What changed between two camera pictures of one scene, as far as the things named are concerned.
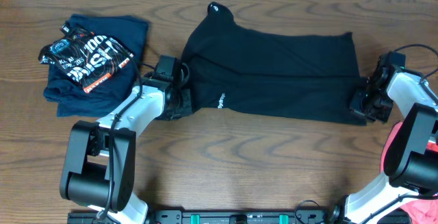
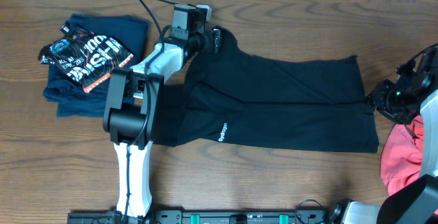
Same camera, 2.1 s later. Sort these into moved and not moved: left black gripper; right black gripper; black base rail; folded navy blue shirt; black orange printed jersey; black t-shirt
Moved: black t-shirt; right black gripper; left black gripper
Not moved: folded navy blue shirt; black base rail; black orange printed jersey
